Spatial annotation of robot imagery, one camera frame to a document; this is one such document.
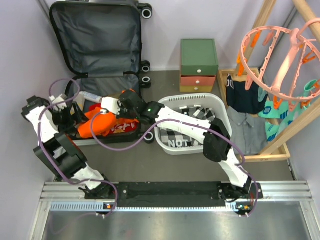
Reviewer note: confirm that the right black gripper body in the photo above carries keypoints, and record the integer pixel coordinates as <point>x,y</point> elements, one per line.
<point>124,113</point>

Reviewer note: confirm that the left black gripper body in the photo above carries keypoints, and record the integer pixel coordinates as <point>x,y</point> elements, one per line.
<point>64,119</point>

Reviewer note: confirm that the orange garment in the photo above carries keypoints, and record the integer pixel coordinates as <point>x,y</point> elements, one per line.
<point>101,124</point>

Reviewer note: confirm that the black white plaid shirt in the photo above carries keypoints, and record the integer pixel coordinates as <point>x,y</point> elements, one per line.
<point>174,139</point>

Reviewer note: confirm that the black and white suitcase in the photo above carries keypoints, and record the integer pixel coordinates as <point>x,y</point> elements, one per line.
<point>101,42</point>

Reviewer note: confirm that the white plastic basin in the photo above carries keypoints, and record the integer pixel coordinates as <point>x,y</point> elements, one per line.
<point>206,100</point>

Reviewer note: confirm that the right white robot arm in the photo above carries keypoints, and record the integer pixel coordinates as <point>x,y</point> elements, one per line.
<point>211,134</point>

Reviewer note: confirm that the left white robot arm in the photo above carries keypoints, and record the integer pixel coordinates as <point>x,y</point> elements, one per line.
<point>52,121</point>

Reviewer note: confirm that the brown glass bottle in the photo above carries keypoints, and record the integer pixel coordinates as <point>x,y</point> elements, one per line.
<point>115,95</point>

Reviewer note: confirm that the red printed t-shirt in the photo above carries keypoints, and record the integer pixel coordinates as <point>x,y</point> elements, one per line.
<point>121,125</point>

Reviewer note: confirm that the white tube bottle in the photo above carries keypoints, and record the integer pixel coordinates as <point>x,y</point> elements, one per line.
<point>90,97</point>

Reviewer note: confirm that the small colourful drawer cabinet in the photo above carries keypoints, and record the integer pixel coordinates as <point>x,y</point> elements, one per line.
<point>199,65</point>

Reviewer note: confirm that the dark navy garment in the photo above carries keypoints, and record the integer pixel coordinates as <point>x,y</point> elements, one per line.
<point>250,101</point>

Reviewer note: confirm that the grey button shirt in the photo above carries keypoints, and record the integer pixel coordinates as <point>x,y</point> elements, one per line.
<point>248,132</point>

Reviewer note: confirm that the teal patterned sock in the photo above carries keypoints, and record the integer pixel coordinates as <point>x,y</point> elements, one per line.
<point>283,113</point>

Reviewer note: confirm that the pink round clip hanger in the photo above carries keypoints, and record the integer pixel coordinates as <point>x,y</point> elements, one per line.
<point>300,51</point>

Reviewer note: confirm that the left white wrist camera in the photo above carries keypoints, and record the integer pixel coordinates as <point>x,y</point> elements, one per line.
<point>60,101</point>

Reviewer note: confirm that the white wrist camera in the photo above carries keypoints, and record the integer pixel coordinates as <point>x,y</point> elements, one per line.
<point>110,104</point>
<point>60,101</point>

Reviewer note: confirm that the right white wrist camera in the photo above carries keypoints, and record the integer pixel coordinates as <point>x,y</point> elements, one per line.
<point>110,104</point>

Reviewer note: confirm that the aluminium frame rail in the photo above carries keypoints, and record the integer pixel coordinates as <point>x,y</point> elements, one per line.
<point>271,210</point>

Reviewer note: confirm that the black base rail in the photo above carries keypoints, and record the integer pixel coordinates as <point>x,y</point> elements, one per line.
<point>181,194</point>

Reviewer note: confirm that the wooden drying rack frame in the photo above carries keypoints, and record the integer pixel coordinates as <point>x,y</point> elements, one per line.
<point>277,149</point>

